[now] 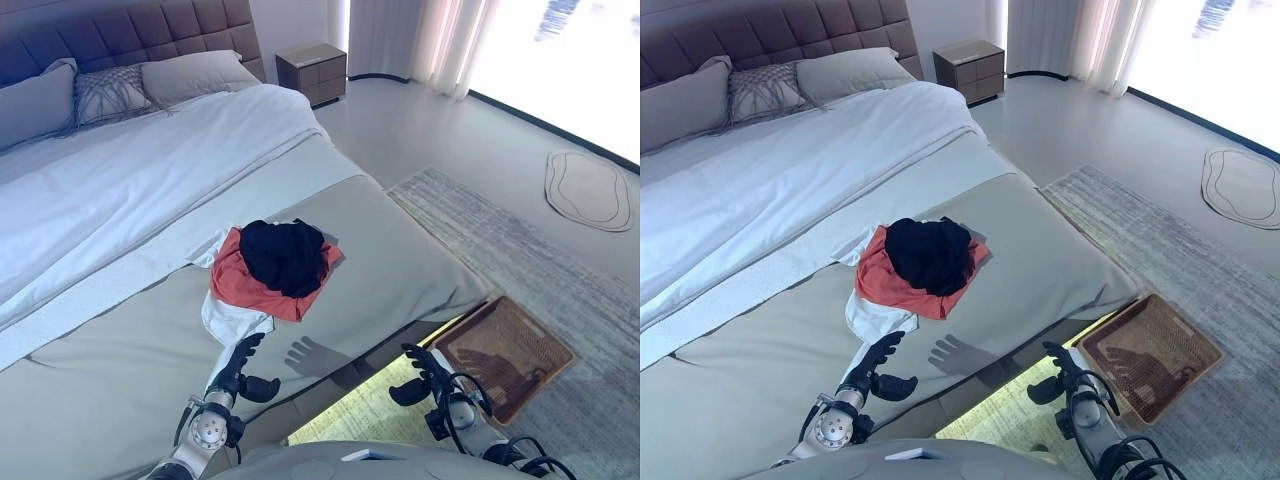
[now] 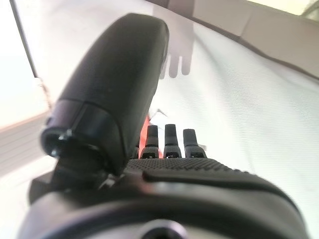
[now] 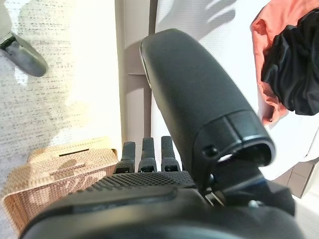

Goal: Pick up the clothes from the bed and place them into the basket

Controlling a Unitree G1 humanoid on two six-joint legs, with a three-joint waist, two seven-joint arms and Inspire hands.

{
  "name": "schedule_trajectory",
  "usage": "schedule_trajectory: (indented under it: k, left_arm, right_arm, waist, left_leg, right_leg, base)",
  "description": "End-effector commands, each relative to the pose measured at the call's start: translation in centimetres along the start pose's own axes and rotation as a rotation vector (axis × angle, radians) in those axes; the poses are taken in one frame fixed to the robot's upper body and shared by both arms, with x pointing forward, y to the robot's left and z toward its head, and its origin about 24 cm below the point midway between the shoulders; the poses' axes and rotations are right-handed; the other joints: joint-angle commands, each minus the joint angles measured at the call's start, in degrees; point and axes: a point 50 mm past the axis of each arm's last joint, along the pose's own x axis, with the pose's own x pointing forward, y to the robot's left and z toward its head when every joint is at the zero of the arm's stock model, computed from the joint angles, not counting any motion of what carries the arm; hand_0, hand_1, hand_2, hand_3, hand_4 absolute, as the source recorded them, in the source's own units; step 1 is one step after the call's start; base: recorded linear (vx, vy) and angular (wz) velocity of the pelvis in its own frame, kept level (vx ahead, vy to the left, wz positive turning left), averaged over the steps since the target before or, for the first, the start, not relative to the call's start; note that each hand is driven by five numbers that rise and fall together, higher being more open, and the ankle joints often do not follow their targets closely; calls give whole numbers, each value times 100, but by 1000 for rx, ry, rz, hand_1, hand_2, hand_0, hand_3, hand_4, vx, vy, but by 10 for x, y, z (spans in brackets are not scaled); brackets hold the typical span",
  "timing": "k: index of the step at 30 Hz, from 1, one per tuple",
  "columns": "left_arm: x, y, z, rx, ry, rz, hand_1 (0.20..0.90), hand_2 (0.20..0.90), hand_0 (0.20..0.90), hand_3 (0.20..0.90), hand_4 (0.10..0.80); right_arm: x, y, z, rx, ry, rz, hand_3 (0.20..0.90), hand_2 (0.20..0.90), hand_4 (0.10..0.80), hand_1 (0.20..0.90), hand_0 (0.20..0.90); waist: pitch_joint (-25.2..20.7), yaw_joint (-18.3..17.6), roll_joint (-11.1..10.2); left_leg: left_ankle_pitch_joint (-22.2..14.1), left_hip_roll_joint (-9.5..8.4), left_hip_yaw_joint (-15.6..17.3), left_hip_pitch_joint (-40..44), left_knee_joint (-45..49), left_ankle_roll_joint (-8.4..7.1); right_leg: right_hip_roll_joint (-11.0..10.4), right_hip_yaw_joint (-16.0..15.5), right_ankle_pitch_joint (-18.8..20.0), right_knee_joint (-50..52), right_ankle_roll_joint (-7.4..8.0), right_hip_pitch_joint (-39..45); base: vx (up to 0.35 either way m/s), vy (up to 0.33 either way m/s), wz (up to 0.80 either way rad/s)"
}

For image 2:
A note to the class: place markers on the beige bed frame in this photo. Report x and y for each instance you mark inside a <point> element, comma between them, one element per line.
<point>274,37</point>

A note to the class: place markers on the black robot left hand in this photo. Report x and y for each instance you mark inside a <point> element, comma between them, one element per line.
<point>119,82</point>

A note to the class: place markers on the dark bed edge trim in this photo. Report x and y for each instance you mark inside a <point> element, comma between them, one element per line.
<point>25,44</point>

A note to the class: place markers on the white bed sheet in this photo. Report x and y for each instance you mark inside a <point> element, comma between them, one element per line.
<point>236,112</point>

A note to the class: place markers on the red orange garment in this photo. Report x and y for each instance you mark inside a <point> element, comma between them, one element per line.
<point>144,139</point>

